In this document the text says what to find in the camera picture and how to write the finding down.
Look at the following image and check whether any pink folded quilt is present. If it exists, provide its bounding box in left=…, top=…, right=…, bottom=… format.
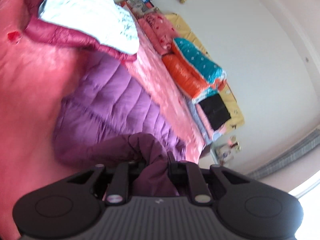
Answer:
left=195, top=104, right=227, bottom=140

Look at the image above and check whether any black folded cloth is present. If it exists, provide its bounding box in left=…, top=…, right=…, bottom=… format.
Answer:
left=197, top=94, right=232, bottom=132

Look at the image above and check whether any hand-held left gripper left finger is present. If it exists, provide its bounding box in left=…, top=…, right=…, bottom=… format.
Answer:
left=66, top=160, right=147, bottom=205

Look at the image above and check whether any red down jacket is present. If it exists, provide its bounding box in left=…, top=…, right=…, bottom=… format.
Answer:
left=24, top=0, right=137, bottom=62

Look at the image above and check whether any purple down jacket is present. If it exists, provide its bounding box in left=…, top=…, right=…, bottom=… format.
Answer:
left=54, top=52, right=200, bottom=197

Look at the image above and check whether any pink plush bed blanket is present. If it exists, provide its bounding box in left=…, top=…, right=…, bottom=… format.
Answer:
left=0, top=0, right=213, bottom=240

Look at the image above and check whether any teal and orange folded quilt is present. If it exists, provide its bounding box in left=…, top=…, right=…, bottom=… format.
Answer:
left=161, top=37, right=228, bottom=103

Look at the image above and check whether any grey checked curtain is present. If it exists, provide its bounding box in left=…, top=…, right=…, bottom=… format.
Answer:
left=246, top=130, right=320, bottom=179

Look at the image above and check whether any pink heart-print folded blanket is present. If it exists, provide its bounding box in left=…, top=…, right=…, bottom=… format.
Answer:
left=137, top=14, right=179, bottom=55

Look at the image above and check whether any yellow padded headboard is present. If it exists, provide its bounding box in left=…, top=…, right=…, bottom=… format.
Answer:
left=165, top=12, right=245, bottom=130

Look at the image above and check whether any lavender folded blanket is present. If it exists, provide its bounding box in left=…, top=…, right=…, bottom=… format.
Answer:
left=186, top=100, right=223, bottom=143

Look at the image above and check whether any light blue down jacket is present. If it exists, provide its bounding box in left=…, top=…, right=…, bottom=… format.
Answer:
left=37, top=0, right=140, bottom=54

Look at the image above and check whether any bright window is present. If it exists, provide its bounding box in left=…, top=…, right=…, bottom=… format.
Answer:
left=289, top=177, right=320, bottom=198

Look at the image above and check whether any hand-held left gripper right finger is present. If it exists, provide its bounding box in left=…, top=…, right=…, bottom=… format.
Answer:
left=166, top=152, right=253, bottom=204

